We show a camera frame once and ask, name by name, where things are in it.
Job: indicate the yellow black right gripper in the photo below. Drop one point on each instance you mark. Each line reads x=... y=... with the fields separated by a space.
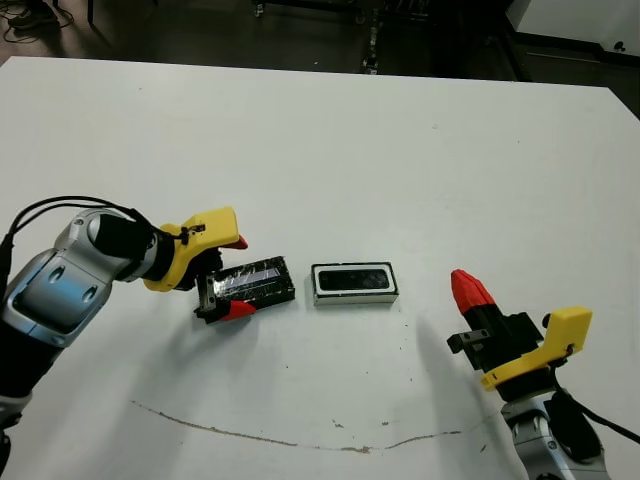
x=570 y=330

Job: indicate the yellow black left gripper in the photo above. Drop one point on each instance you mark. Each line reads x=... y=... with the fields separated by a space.
x=210 y=227

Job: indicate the glossy black box lid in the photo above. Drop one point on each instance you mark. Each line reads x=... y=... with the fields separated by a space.
x=255 y=280

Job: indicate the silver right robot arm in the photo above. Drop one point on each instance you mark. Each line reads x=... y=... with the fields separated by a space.
x=525 y=435

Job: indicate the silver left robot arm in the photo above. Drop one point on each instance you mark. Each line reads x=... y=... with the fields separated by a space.
x=50 y=290

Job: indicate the white cabinet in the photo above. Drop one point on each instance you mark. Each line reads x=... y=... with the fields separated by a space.
x=575 y=20

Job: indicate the thin black furniture leg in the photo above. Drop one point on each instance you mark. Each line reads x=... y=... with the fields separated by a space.
x=90 y=12

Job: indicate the dark shoe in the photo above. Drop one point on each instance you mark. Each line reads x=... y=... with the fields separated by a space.
x=32 y=21

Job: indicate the camera box with white lining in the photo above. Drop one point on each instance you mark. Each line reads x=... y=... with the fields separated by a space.
x=350 y=300

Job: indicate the black metal rack frame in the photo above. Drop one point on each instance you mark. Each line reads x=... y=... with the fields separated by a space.
x=510 y=52

